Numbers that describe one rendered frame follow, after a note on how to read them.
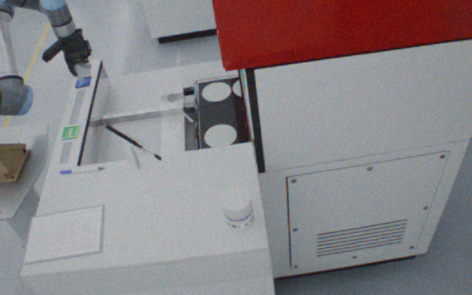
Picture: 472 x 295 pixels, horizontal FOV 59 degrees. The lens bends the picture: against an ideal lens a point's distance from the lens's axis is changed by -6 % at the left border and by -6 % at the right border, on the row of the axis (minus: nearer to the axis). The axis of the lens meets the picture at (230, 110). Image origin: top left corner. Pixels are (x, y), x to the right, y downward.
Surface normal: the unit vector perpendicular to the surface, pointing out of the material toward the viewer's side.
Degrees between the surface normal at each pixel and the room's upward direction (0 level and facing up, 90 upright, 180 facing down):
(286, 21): 90
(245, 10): 90
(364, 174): 90
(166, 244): 0
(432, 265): 0
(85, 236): 0
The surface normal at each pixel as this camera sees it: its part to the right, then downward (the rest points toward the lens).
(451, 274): -0.12, -0.72
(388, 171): 0.08, 0.67
